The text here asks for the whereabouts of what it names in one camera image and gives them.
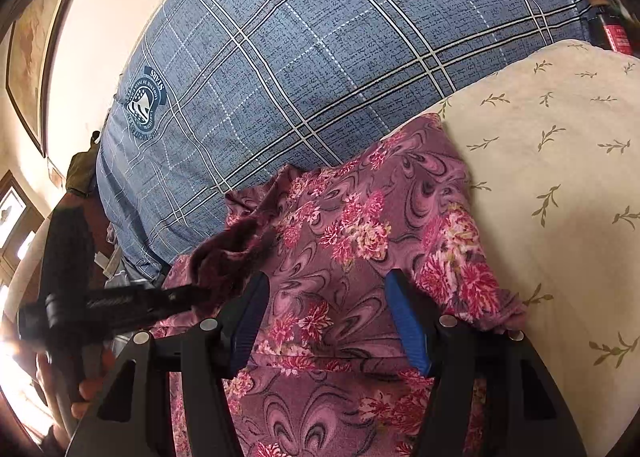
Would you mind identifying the red and black bottle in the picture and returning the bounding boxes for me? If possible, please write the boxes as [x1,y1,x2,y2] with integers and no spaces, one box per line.
[584,0,637,57]

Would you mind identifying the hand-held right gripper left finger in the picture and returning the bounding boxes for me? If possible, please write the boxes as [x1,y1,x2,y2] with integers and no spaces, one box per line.
[65,272,272,457]

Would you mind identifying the person's left hand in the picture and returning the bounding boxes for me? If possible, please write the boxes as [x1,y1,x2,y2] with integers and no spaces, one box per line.
[34,347,120,422]

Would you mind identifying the pink floral garment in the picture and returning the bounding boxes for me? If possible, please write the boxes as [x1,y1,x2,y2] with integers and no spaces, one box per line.
[150,112,531,457]

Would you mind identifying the framed wall picture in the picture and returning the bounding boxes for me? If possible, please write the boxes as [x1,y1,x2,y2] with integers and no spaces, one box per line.
[5,0,108,159]

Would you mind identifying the olive green cloth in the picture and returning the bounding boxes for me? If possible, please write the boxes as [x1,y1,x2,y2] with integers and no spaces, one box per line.
[64,131,102,199]

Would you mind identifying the wooden framed window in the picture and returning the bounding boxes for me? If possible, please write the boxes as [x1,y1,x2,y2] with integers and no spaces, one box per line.
[0,170,48,288]

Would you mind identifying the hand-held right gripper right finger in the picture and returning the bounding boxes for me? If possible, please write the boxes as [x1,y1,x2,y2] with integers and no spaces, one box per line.
[384,269,589,457]

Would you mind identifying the blue plaid bedsheet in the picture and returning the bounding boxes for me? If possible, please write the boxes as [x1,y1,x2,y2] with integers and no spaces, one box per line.
[95,0,608,284]

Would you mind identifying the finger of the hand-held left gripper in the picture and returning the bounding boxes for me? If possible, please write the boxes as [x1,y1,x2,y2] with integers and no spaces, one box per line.
[86,283,213,327]

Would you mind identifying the cream leaf-print blanket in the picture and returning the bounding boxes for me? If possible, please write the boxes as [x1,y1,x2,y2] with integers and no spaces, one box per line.
[434,39,640,457]

